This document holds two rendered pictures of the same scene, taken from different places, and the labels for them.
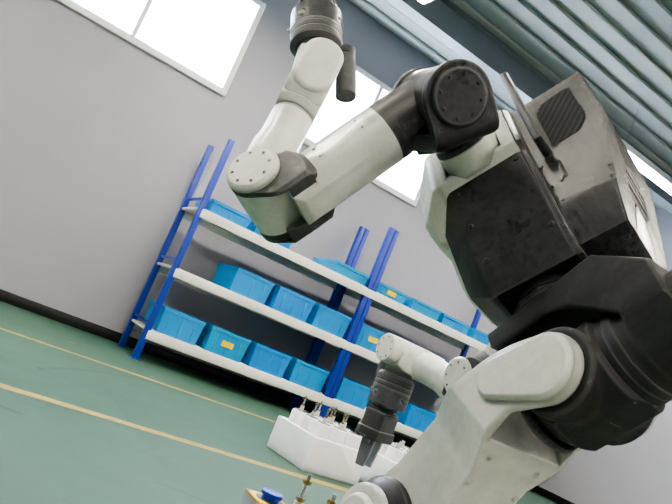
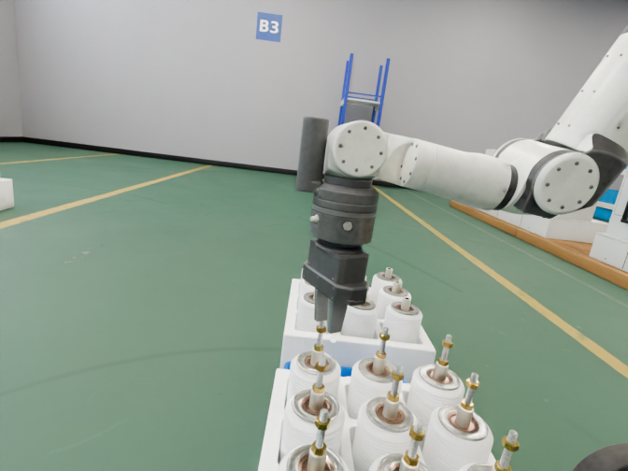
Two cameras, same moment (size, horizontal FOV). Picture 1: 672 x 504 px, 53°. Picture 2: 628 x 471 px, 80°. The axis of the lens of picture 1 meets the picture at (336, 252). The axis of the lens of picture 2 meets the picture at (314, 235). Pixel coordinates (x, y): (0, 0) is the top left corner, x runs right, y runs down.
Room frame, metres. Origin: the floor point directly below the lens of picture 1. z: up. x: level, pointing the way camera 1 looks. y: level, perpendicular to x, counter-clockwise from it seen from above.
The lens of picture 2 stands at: (1.37, 0.24, 0.66)
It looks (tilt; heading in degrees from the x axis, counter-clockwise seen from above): 14 degrees down; 295
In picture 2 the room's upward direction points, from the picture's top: 7 degrees clockwise
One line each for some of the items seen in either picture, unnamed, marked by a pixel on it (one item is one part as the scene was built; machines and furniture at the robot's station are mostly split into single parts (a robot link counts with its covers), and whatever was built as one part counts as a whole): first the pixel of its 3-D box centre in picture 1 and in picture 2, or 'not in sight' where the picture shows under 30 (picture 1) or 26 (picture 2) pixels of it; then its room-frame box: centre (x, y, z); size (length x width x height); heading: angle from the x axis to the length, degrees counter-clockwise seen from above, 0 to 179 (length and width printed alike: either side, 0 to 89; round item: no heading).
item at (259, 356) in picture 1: (259, 355); not in sight; (6.21, 0.29, 0.36); 0.50 x 0.38 x 0.21; 28
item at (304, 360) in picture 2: not in sight; (316, 363); (1.59, -0.34, 0.25); 0.08 x 0.08 x 0.01
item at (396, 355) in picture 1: (395, 363); (341, 165); (1.55, -0.22, 0.63); 0.11 x 0.11 x 0.11; 29
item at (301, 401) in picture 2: not in sight; (315, 406); (1.54, -0.24, 0.25); 0.08 x 0.08 x 0.01
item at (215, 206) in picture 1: (221, 214); not in sight; (5.81, 1.05, 1.38); 0.50 x 0.38 x 0.11; 28
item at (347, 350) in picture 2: not in sight; (349, 335); (1.67, -0.77, 0.09); 0.39 x 0.39 x 0.18; 26
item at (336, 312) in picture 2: (363, 451); (338, 313); (1.52, -0.22, 0.42); 0.03 x 0.02 x 0.06; 57
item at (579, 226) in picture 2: not in sight; (533, 187); (1.01, -4.33, 0.45); 1.61 x 0.57 x 0.74; 117
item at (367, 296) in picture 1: (342, 319); not in sight; (6.56, -0.31, 0.97); 3.68 x 0.64 x 1.94; 117
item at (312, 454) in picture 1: (317, 449); not in sight; (3.86, -0.32, 0.09); 0.39 x 0.39 x 0.18; 34
